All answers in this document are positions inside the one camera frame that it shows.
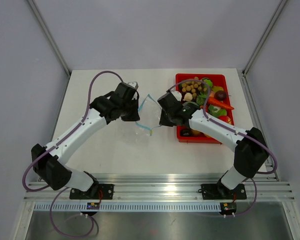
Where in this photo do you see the clear zip top bag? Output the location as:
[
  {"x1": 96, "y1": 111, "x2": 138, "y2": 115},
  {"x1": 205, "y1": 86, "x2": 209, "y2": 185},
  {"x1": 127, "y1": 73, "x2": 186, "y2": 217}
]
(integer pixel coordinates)
[{"x1": 119, "y1": 93, "x2": 163, "y2": 141}]

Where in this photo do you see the aluminium front rail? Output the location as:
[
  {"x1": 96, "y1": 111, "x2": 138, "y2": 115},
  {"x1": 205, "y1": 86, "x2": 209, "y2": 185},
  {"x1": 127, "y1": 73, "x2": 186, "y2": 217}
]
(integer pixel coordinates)
[{"x1": 23, "y1": 173, "x2": 296, "y2": 202}]

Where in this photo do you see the left aluminium frame post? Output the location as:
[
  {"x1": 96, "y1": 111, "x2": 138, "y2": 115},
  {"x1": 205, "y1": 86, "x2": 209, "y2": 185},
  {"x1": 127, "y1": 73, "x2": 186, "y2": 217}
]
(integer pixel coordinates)
[{"x1": 27, "y1": 0, "x2": 71, "y2": 78}]

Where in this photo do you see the white garlic bulb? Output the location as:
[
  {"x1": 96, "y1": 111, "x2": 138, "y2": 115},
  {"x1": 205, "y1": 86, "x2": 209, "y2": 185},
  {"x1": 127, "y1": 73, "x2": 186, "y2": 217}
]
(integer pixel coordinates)
[{"x1": 183, "y1": 92, "x2": 193, "y2": 102}]

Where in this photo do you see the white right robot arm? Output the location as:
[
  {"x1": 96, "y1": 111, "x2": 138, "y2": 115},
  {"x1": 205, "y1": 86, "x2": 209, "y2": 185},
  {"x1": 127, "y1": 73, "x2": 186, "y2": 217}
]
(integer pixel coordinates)
[{"x1": 157, "y1": 91, "x2": 269, "y2": 200}]

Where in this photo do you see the white slotted cable duct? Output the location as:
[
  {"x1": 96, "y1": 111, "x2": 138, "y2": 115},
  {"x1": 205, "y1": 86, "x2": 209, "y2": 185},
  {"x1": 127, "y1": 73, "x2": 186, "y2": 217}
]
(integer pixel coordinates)
[{"x1": 34, "y1": 201, "x2": 221, "y2": 213}]

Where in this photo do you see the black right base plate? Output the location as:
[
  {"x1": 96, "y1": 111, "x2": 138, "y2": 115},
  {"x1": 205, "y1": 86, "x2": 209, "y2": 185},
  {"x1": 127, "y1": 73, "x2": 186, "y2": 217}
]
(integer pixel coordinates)
[{"x1": 197, "y1": 183, "x2": 247, "y2": 200}]

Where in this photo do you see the orange carrot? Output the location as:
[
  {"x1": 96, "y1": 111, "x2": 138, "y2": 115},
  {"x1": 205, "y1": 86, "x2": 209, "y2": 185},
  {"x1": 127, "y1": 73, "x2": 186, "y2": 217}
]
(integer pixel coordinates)
[{"x1": 207, "y1": 97, "x2": 235, "y2": 111}]

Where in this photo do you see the right aluminium frame post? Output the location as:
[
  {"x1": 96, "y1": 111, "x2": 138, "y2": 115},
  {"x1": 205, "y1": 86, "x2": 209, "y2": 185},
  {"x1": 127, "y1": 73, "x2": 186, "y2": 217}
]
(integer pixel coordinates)
[{"x1": 242, "y1": 0, "x2": 289, "y2": 77}]

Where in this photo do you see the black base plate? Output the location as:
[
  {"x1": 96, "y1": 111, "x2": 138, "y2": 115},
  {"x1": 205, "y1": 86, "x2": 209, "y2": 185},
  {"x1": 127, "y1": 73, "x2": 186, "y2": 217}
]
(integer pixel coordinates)
[
  {"x1": 69, "y1": 183, "x2": 115, "y2": 200},
  {"x1": 197, "y1": 183, "x2": 247, "y2": 200}
]

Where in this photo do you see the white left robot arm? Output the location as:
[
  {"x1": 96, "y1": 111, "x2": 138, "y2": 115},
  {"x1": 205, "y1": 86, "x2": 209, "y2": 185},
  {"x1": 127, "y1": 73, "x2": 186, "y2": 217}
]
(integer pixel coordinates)
[{"x1": 31, "y1": 81, "x2": 140, "y2": 199}]

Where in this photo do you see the beige longan cluster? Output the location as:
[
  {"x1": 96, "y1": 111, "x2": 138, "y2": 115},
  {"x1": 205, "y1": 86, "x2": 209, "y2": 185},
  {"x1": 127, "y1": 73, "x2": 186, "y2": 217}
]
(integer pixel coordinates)
[{"x1": 179, "y1": 77, "x2": 209, "y2": 100}]

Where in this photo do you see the dark purple passion fruit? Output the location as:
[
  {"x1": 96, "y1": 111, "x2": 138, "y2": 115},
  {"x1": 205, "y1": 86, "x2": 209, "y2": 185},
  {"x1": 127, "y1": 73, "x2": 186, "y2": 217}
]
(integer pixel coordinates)
[{"x1": 214, "y1": 90, "x2": 228, "y2": 101}]

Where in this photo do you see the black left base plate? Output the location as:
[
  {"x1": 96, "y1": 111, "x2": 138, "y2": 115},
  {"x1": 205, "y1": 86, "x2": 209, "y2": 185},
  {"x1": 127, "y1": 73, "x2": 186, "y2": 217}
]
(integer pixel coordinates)
[{"x1": 69, "y1": 183, "x2": 115, "y2": 200}]

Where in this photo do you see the red plastic tray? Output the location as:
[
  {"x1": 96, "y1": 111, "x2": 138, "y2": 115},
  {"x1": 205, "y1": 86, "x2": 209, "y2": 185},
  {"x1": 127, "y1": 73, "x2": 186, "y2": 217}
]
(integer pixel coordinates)
[{"x1": 175, "y1": 73, "x2": 234, "y2": 144}]

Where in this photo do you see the red apple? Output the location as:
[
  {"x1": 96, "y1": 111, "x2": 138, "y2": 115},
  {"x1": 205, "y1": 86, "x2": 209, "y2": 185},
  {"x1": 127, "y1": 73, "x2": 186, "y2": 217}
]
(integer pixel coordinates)
[{"x1": 218, "y1": 115, "x2": 233, "y2": 125}]

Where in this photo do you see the aluminium frame post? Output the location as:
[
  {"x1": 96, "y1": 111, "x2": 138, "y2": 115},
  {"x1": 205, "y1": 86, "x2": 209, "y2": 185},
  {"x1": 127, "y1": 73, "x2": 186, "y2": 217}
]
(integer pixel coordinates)
[
  {"x1": 242, "y1": 0, "x2": 289, "y2": 77},
  {"x1": 27, "y1": 0, "x2": 71, "y2": 78}
]

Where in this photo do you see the green leafy vegetable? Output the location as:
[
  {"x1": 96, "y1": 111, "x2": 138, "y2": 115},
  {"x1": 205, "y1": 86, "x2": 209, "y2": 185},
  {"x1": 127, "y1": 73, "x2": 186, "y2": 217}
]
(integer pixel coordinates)
[{"x1": 208, "y1": 104, "x2": 227, "y2": 118}]

